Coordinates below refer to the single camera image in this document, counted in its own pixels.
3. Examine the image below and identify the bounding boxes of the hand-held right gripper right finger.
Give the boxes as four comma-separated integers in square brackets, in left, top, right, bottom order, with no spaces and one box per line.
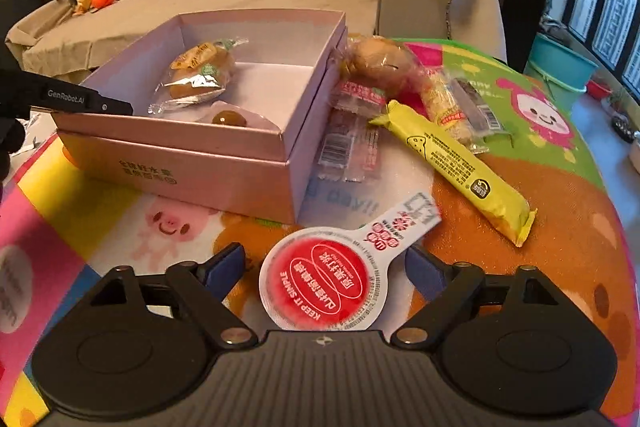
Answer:
[392,244,551,348]

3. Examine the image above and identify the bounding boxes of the red round cup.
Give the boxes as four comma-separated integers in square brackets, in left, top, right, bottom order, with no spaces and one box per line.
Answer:
[257,192,443,333]

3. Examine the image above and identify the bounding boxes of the colourful cartoon mat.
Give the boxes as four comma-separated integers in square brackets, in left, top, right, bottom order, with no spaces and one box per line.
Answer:
[0,37,640,427]

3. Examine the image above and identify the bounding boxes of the clear hawthorn stick packet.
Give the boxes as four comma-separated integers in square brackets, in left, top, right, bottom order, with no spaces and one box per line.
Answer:
[315,110,383,183]
[330,80,388,118]

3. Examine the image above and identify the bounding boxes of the pink cardboard box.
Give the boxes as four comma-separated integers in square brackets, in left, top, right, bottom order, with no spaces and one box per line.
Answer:
[50,11,348,225]

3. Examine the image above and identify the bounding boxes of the small potted plants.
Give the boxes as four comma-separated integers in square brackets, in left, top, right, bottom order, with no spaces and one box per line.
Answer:
[585,77,640,145]

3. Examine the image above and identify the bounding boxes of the clear dark bar packet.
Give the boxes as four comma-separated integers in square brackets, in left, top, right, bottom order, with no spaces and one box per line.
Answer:
[450,77,506,133]

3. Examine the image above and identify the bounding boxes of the yellow label pastry packet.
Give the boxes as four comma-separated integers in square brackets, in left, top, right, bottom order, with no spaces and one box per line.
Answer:
[170,38,250,80]

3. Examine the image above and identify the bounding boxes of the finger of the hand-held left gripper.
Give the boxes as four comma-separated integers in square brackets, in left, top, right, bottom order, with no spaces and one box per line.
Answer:
[0,70,135,117]

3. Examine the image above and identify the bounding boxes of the teal plastic bucket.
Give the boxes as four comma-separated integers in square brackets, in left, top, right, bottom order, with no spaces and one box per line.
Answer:
[522,32,598,113]

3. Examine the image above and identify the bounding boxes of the red label bun packet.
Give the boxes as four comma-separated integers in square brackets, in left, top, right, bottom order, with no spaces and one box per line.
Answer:
[340,34,426,95]

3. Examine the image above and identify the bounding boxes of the green label mooncake packet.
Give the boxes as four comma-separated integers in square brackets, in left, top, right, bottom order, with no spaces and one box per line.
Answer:
[147,64,236,115]

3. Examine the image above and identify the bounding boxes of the round brown pastry packet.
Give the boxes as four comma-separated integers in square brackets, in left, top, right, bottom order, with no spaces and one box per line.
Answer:
[197,107,281,130]

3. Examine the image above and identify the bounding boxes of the yellow snack bar packet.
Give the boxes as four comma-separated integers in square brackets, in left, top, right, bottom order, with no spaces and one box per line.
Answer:
[369,100,537,248]

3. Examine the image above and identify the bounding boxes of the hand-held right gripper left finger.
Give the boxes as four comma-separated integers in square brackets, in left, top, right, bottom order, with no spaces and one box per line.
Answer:
[92,243,256,348]

